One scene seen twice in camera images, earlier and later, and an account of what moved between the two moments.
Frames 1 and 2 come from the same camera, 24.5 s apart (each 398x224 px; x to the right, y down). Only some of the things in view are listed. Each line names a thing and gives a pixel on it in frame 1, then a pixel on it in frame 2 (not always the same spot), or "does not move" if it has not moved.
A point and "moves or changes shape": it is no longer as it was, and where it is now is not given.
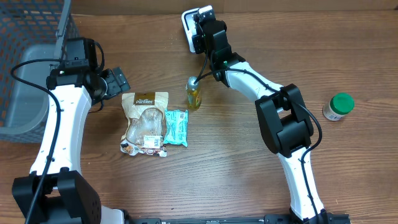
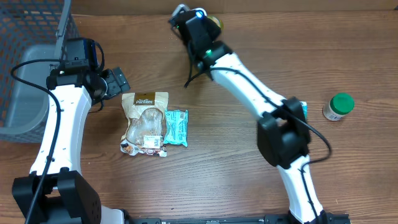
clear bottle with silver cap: (194, 94) moves or changes shape
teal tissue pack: (176, 131) does not move
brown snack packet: (145, 131) does not move
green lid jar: (340, 104) does not move
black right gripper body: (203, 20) to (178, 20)
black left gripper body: (112, 86) does not move
